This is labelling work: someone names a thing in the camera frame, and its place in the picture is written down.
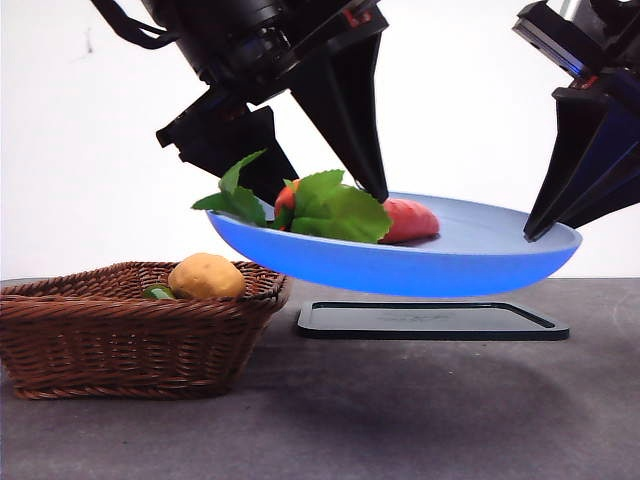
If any light blue plate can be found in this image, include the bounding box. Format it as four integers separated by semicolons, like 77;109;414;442
206;192;584;300

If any orange carrot with green leaves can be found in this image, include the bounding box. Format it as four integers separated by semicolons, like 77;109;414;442
191;148;441;245

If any dark green flat tray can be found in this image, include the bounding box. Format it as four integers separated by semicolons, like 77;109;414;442
297;300;571;343

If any yellow-brown potato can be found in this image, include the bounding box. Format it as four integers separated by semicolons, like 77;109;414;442
167;252;247;300

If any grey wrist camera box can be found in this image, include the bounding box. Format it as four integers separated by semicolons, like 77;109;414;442
512;0;607;77

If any brown wicker basket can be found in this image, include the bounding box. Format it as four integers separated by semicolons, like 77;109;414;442
0;261;291;400

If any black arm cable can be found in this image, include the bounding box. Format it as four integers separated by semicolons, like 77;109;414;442
89;0;174;51

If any green pepper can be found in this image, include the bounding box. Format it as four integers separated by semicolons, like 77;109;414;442
142;283;177;301

